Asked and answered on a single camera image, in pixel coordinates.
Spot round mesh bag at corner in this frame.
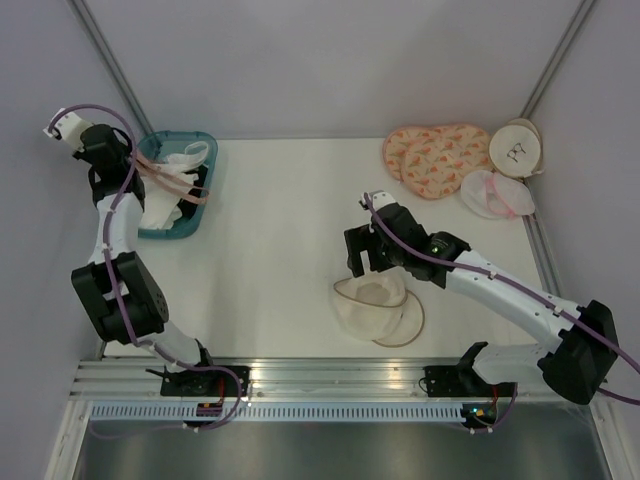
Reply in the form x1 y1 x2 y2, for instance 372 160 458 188
488 118 543 180

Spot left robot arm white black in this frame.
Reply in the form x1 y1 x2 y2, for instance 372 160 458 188
71 124 218 396

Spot white slotted cable duct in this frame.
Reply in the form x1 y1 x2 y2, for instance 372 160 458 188
91 401 464 423

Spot floral heart laundry bag front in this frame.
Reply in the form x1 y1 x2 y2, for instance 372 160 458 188
400 124 492 200

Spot pink satin bra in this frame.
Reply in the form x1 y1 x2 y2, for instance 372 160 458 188
135 152 209 205

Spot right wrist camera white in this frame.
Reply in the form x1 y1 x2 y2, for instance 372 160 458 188
358 190 397 211

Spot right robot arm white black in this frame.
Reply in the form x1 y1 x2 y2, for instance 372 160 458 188
344 191 621 405

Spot floral heart laundry bag back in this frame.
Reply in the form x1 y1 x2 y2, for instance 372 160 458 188
382 123 476 179

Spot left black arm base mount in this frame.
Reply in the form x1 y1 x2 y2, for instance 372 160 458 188
148 366 251 398

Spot white mesh bag pink trim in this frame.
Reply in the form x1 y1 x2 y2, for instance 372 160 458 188
460 170 535 220

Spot floral heart laundry bag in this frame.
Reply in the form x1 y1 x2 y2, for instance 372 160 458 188
382 123 476 179
400 124 492 200

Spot white bra in basket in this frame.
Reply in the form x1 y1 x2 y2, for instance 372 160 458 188
140 141 210 230

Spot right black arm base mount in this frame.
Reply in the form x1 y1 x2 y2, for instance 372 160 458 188
424 365 483 398

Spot black garment in basket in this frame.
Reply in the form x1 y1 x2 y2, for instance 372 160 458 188
179 165 208 219

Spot teal plastic basket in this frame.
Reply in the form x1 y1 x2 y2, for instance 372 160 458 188
137 131 218 240

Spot aluminium rail front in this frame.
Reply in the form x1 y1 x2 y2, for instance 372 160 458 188
70 357 513 402

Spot round mesh laundry bag glasses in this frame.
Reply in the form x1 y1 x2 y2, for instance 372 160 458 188
332 272 426 348

